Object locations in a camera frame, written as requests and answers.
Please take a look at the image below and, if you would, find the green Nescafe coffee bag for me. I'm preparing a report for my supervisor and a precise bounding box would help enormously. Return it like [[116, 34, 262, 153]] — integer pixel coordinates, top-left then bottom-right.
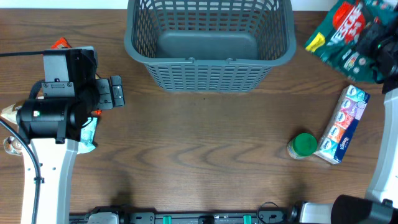
[[304, 0, 397, 84]]

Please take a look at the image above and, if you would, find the Kleenex tissue multipack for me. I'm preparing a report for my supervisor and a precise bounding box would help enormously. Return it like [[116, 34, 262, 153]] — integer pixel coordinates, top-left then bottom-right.
[[315, 85, 370, 164]]

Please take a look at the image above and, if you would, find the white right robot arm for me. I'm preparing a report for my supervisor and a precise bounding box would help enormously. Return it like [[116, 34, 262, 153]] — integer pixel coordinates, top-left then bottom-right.
[[289, 21, 397, 224]]

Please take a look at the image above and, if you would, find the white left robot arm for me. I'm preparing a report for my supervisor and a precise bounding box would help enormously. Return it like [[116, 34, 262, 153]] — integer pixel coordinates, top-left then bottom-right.
[[16, 46, 125, 223]]

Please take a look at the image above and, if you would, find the red spaghetti pasta package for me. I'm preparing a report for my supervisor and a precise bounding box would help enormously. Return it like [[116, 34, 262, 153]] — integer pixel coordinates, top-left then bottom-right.
[[51, 37, 102, 115]]

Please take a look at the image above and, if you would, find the teal small wrapped packet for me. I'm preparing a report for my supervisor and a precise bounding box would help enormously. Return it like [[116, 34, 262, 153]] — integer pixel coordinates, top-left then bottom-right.
[[78, 117, 98, 154]]

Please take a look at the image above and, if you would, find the beige PanTree snack bag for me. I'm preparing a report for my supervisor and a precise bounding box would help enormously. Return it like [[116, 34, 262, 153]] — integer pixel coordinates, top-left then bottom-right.
[[0, 99, 29, 156]]

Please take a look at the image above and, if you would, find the grey plastic basket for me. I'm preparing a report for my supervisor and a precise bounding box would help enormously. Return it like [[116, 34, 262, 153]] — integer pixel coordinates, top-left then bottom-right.
[[124, 0, 297, 93]]

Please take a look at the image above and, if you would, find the green lid jar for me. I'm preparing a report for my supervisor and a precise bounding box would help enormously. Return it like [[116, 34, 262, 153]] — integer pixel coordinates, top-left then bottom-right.
[[287, 133, 318, 160]]

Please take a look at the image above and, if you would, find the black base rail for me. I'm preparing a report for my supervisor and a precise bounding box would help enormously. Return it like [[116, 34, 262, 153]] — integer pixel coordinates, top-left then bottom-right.
[[68, 206, 297, 224]]

